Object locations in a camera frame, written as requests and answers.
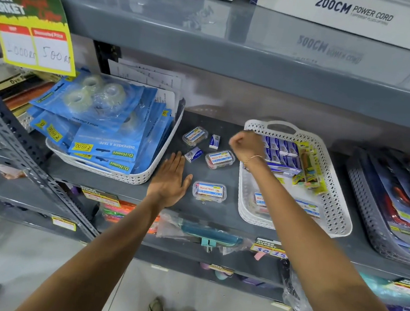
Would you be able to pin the person's right fingers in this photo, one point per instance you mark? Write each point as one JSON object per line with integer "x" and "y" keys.
{"x": 237, "y": 141}

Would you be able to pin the pile of flat boxed goods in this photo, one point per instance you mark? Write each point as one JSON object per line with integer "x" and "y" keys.
{"x": 16, "y": 91}

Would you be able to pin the stack of blue scissors packets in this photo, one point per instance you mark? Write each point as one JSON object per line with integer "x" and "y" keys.
{"x": 402, "y": 205}

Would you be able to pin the black plastic bag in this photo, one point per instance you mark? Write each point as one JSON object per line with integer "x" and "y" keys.
{"x": 293, "y": 289}

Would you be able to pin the person's right hand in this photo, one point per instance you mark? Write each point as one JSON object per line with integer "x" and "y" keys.
{"x": 250, "y": 145}

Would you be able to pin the row of blue staple boxes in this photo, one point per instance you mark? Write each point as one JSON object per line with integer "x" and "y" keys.
{"x": 283, "y": 151}

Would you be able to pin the person's right forearm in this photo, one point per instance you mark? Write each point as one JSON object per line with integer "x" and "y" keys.
{"x": 308, "y": 254}

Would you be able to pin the yellow green price sign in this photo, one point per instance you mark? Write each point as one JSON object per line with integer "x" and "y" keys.
{"x": 32, "y": 19}

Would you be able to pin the person's left thumb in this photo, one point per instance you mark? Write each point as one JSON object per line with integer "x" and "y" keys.
{"x": 187, "y": 183}

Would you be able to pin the white cardboard appliance box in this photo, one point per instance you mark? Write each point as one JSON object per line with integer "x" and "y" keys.
{"x": 352, "y": 24}

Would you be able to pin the small white blue staple box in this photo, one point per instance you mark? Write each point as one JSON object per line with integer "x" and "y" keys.
{"x": 193, "y": 154}
{"x": 214, "y": 141}

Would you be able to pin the person's olive shoe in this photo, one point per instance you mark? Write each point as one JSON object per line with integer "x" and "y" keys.
{"x": 156, "y": 309}

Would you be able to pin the small clear plastic pin box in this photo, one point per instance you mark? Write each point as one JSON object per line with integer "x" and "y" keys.
{"x": 258, "y": 201}
{"x": 195, "y": 136}
{"x": 308, "y": 208}
{"x": 209, "y": 192}
{"x": 220, "y": 159}

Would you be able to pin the person's left hand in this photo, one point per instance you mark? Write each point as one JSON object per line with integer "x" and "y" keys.
{"x": 167, "y": 184}

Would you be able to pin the person's left forearm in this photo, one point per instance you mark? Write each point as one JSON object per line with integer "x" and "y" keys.
{"x": 104, "y": 260}

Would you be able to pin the teal item in clear bag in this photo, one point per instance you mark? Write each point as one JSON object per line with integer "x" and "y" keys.
{"x": 200, "y": 231}

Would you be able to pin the yellow green shelf price label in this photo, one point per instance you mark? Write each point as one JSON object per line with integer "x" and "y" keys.
{"x": 268, "y": 247}
{"x": 100, "y": 196}
{"x": 409, "y": 287}

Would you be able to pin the yellow green packet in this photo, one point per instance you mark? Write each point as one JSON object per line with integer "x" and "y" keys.
{"x": 305, "y": 163}
{"x": 319, "y": 181}

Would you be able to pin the white perforated plastic basket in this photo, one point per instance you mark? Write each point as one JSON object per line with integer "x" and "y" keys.
{"x": 139, "y": 178}

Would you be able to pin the white printed paper sheets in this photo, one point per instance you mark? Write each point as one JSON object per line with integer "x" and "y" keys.
{"x": 151, "y": 77}

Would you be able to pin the grey perforated plastic basket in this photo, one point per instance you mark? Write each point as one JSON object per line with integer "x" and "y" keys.
{"x": 364, "y": 212}

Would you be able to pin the small yellow shelf label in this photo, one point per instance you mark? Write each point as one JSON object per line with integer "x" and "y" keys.
{"x": 63, "y": 223}

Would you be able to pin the teal packaged goods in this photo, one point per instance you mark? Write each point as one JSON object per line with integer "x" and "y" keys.
{"x": 378, "y": 287}

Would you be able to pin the orange packaged items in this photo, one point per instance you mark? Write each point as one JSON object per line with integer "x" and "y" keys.
{"x": 117, "y": 212}

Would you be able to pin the stack of blue tape packets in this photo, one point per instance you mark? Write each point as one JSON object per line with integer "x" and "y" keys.
{"x": 111, "y": 139}

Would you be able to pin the grey metal shelf rack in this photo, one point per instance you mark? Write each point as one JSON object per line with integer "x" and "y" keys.
{"x": 239, "y": 46}

